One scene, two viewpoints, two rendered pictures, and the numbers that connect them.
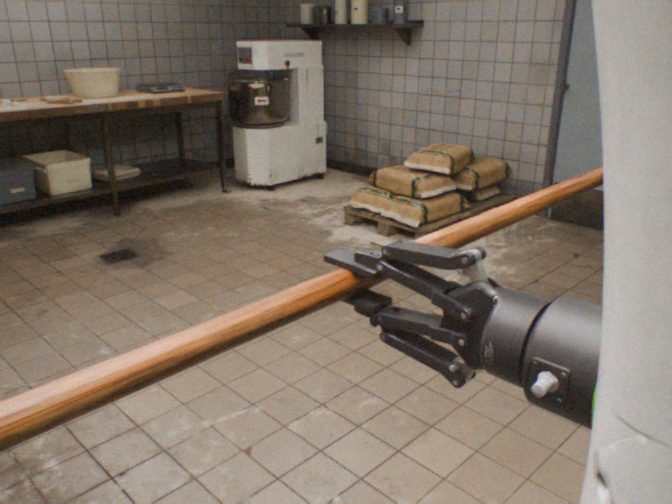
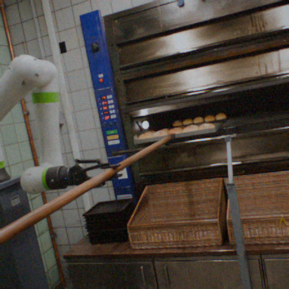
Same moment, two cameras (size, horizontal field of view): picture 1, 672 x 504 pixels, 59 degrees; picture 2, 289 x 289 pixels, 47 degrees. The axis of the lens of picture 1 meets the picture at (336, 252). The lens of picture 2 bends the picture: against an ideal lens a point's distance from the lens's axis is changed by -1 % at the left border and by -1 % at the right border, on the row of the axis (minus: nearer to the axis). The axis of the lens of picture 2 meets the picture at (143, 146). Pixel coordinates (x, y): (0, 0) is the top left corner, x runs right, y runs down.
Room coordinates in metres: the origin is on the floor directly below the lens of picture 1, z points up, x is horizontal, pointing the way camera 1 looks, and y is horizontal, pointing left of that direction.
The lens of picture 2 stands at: (1.73, -0.42, 1.40)
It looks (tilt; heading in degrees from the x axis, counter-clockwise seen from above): 6 degrees down; 155
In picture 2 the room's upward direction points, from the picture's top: 11 degrees counter-clockwise
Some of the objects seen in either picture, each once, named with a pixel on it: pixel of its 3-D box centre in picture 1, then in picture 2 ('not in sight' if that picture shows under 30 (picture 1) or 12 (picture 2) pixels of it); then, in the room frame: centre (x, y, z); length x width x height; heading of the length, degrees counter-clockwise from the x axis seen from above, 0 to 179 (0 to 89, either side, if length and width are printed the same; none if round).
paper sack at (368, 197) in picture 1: (390, 194); not in sight; (4.47, -0.42, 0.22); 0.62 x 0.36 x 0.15; 140
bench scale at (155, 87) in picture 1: (160, 87); not in sight; (5.42, 1.55, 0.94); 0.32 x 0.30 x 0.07; 45
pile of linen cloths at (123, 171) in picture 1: (117, 172); not in sight; (5.01, 1.88, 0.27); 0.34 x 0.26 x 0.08; 141
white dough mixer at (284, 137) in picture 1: (273, 114); not in sight; (5.73, 0.60, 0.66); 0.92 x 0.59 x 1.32; 135
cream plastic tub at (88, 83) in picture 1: (94, 83); not in sight; (5.03, 1.98, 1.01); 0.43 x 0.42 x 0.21; 135
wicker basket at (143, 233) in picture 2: not in sight; (179, 211); (-0.10, 0.59, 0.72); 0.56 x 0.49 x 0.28; 46
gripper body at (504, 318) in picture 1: (492, 328); (75, 175); (0.45, -0.13, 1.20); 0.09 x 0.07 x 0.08; 46
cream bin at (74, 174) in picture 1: (58, 171); not in sight; (4.67, 2.23, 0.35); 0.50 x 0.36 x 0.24; 46
